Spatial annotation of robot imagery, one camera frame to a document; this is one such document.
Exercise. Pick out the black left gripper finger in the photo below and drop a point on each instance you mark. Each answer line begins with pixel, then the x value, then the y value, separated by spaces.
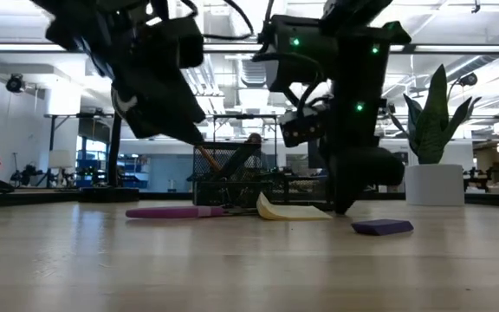
pixel 167 117

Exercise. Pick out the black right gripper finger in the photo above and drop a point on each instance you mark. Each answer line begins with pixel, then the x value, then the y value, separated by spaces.
pixel 362 171

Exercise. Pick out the blue eraser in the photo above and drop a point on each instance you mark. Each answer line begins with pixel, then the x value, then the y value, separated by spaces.
pixel 381 226

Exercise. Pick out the orange pencil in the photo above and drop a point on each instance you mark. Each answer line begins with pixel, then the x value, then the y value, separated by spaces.
pixel 209 159

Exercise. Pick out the yellow sticky note pad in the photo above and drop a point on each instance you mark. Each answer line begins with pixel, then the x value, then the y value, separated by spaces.
pixel 288 212

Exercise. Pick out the black pen with white print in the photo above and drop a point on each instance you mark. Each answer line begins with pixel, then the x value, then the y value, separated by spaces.
pixel 238 162

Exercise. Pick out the black mesh desk organizer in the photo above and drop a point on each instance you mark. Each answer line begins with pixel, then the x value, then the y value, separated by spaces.
pixel 232 190

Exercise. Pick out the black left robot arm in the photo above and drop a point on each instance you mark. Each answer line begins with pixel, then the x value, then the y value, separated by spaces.
pixel 80 26

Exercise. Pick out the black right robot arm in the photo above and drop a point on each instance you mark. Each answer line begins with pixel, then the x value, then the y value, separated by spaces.
pixel 310 39

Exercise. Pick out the green plant in white pot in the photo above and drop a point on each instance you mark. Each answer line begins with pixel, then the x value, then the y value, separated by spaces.
pixel 433 182

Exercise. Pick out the person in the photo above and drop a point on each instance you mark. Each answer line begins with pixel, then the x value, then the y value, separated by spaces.
pixel 254 138

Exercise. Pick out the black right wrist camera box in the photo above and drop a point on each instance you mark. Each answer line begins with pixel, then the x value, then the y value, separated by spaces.
pixel 301 128

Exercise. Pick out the black aluminium table frame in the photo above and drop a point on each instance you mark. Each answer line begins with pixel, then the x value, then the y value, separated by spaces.
pixel 24 197

